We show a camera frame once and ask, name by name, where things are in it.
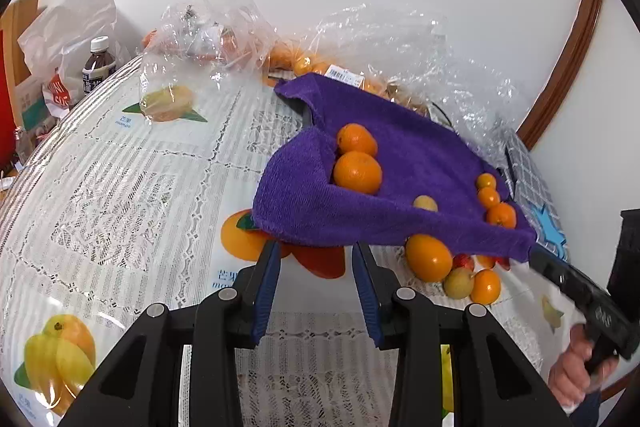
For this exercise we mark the brown wooden door frame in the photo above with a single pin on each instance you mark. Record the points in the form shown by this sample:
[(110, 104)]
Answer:
[(570, 57)]

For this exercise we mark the person's right hand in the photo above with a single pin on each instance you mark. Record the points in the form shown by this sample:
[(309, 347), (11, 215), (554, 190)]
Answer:
[(570, 367)]

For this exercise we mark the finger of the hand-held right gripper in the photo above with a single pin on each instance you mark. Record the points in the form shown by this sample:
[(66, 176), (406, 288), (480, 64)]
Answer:
[(550, 269), (627, 252)]

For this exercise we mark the large clear plastic bag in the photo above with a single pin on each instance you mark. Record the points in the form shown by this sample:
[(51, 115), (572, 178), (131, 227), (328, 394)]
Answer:
[(400, 42)]

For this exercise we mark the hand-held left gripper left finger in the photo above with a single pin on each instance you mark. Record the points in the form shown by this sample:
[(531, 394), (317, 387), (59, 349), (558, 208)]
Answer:
[(265, 292)]

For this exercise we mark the red white snack packet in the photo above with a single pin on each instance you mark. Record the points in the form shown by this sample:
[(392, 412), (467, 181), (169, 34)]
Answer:
[(60, 94)]

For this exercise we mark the white plastic bag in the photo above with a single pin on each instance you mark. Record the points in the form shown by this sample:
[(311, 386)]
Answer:
[(75, 17)]

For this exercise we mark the red paper bag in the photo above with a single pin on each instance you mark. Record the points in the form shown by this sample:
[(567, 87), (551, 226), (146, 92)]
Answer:
[(5, 97)]

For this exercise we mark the dark bottle white cap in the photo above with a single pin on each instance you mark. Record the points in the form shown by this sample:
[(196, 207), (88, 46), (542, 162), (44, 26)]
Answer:
[(97, 69)]

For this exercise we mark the fruit print lace tablecloth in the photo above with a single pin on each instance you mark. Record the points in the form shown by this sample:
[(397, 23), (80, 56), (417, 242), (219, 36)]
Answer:
[(150, 217)]

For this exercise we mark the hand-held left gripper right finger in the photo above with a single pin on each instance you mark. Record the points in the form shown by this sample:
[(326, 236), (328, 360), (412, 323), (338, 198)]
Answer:
[(367, 292)]

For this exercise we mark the white bag label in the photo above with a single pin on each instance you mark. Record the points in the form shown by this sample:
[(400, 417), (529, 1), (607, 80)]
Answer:
[(345, 76)]

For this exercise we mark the grey checked bag blue star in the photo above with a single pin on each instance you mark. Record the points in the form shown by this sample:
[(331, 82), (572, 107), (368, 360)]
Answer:
[(537, 192)]

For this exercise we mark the orange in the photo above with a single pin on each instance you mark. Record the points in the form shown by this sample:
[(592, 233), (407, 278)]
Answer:
[(428, 258), (485, 181), (485, 287), (489, 198), (148, 40), (357, 173), (356, 140), (501, 215)]

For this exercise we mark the pile of bagged oranges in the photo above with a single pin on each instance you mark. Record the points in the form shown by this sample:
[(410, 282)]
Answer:
[(305, 64)]

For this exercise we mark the small red apple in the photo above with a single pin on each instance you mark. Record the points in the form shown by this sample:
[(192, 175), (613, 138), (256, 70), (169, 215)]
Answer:
[(463, 262)]

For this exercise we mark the small clear plastic bag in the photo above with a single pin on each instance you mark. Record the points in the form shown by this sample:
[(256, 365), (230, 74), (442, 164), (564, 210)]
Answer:
[(215, 32)]

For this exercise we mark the brown round fruit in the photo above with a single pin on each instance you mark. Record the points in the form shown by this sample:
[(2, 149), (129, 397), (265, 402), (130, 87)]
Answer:
[(425, 204), (459, 283)]

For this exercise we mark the bagged brown fruits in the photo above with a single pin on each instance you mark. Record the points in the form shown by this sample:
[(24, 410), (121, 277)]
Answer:
[(405, 97)]

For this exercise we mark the purple towel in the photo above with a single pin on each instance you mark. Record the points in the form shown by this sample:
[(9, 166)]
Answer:
[(415, 157)]

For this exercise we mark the green white box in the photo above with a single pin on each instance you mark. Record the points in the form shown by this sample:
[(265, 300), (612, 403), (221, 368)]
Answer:
[(30, 104)]

